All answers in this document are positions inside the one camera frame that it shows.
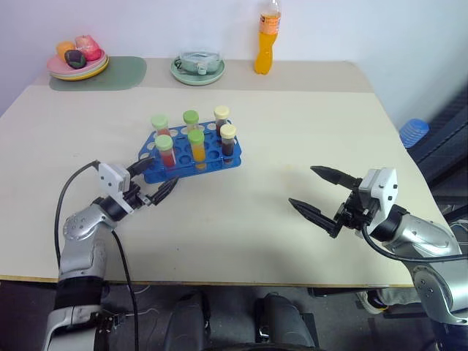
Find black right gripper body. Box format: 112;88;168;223
333;189;374;230

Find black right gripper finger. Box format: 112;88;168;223
288;197;343;240
309;165;363;192

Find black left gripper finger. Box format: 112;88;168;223
126;156;156;178
147;176;181;208

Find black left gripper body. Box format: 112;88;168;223
123;184;155;211

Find red tube green cap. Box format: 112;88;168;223
154;134;178;168
150;114;171;137

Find orange tube green cap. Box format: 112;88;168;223
187;129;208;170
182;110;200;133

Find dark tube cream cap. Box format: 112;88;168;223
219;124;238;165
214;105;232;129

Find blue test tube rack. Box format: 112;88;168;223
137;118;244;185

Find large cream table sheet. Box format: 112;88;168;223
0;86;453;288

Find black bar under table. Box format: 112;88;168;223
308;287;362;298

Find white person's shoe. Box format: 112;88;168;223
355;288;390;317

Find blue ribbed round object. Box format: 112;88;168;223
399;118;431;149

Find grey trouser leg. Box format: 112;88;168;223
379;287;418;306

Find grey-green placemat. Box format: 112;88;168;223
48;56;148;93

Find yellow plate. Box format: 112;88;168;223
52;58;111;83

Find pale green round plate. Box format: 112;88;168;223
170;57;227;88

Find light green plate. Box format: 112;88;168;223
48;58;110;80

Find dark rounded shape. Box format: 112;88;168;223
169;290;213;351
254;291;317;351

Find black ribbed belt machine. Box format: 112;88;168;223
407;86;468;220

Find translucent pale green pouch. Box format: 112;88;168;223
173;50;224;76

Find dark purple toy fruit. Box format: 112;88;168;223
64;50;88;70

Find pink toy fruit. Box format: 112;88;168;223
74;34;102;62

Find pink plate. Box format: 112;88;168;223
46;51;109;78

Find orange toy fruit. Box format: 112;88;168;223
56;41;77;61

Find orange soda bottle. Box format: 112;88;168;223
254;0;283;77

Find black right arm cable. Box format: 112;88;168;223
361;222;468;263

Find black stand bracket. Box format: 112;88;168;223
93;309;127;351

